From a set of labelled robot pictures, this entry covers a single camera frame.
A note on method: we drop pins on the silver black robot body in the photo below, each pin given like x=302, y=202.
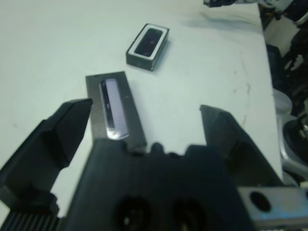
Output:
x=286, y=149

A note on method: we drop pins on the black box lid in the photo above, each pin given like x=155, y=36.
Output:
x=130, y=113

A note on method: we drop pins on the black smartphone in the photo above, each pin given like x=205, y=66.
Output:
x=148, y=43

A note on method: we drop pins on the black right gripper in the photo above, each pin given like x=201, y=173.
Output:
x=219, y=2

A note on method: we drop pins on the black box with white insert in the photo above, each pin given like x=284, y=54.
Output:
x=142, y=62

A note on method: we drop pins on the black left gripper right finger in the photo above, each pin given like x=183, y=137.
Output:
x=228, y=134

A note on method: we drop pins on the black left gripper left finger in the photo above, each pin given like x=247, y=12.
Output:
x=55, y=134

